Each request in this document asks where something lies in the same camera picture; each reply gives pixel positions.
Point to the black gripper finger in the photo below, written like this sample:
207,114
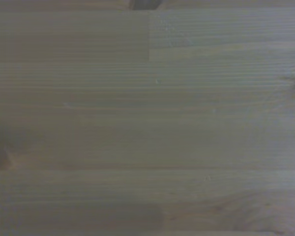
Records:
146,4

